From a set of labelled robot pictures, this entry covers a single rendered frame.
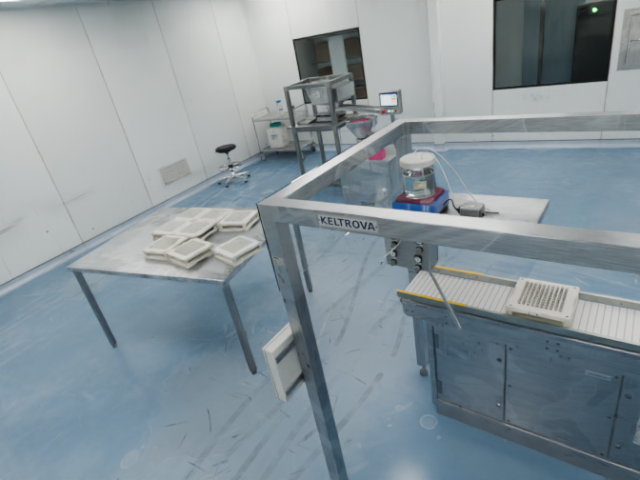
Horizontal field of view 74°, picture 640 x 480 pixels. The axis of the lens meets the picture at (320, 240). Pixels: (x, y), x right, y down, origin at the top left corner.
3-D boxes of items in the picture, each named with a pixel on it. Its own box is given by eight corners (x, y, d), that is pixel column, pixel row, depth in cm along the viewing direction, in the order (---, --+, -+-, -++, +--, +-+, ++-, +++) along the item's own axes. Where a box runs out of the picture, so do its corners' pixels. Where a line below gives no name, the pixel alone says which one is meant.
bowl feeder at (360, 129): (344, 156, 478) (339, 123, 462) (358, 147, 504) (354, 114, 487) (384, 156, 452) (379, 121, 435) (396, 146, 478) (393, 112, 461)
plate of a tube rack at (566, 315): (505, 310, 183) (506, 306, 182) (519, 280, 200) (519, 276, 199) (570, 324, 169) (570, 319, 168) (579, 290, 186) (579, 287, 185)
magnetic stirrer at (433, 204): (390, 219, 193) (388, 201, 189) (410, 200, 208) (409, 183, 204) (431, 224, 182) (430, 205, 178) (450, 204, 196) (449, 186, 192)
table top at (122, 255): (68, 270, 327) (65, 267, 325) (163, 210, 414) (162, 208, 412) (225, 285, 264) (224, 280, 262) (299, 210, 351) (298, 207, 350)
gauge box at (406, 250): (387, 264, 203) (382, 228, 194) (396, 253, 210) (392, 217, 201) (430, 272, 190) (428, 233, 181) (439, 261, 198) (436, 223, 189)
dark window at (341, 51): (304, 104, 790) (291, 39, 741) (305, 104, 791) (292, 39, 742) (368, 98, 719) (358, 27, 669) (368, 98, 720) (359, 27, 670)
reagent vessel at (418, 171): (396, 198, 190) (392, 158, 182) (410, 186, 201) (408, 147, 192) (429, 201, 182) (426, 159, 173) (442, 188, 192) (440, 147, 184)
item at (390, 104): (383, 150, 473) (376, 92, 445) (387, 147, 480) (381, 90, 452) (402, 150, 461) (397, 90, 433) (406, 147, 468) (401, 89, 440)
